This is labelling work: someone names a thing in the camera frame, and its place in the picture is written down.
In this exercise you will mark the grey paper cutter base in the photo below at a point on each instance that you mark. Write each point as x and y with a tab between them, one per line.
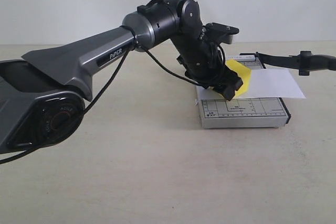
217	113

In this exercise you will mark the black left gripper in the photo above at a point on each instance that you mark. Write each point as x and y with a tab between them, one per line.
223	80

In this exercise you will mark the black cutter blade arm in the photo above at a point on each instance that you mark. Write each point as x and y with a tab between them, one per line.
305	62

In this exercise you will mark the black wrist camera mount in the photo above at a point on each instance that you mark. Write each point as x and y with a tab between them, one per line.
221	33

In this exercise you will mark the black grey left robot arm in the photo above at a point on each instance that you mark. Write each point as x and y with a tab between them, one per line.
43	93

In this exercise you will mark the white paper sheet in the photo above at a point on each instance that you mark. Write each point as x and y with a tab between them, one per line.
271	83

